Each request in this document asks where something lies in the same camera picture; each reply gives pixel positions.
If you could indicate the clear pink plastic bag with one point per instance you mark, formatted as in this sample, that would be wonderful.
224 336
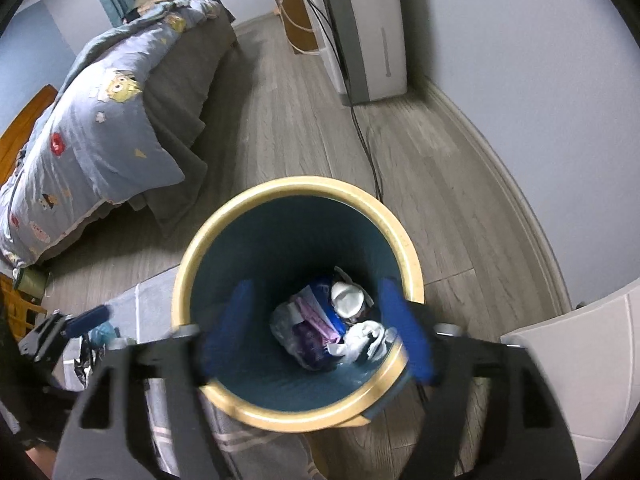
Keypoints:
287 327

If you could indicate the grey bed sheet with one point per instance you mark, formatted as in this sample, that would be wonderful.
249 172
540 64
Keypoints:
185 110

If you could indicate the white air purifier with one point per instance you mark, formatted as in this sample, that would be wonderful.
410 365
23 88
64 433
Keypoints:
370 35

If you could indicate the wooden bed frame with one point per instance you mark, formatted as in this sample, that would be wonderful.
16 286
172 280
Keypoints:
25 130

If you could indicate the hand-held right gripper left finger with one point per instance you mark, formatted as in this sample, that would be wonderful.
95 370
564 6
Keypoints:
225 330

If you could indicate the blue wet wipes pack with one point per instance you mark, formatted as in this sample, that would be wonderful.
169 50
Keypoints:
320 330

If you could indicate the white tissue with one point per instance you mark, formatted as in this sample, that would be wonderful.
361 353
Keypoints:
367 337

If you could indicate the bed with blue duvet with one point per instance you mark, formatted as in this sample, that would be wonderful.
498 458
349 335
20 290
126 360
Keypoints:
90 160

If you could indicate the black plastic bag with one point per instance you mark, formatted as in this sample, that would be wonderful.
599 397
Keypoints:
85 360

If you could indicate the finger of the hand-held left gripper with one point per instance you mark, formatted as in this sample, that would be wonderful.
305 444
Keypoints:
45 332
90 320

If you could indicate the red and white paper cup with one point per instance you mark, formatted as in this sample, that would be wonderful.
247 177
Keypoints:
347 300

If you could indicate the grey checked cushion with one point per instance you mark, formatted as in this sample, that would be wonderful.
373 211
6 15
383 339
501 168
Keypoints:
145 310

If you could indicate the yellow-rimmed teal bin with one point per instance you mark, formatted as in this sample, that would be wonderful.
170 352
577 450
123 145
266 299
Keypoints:
300 240

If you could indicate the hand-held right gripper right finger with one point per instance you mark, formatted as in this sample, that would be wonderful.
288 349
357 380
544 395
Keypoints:
405 335

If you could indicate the teal cloth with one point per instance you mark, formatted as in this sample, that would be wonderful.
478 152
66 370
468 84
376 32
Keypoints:
102 332

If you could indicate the white tiled cabinet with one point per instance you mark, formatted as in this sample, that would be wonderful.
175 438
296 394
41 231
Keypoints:
575 360

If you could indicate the small green bin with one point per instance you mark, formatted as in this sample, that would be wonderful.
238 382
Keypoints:
32 280

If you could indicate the wooden chair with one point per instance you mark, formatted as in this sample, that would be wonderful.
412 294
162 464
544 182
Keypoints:
15 310

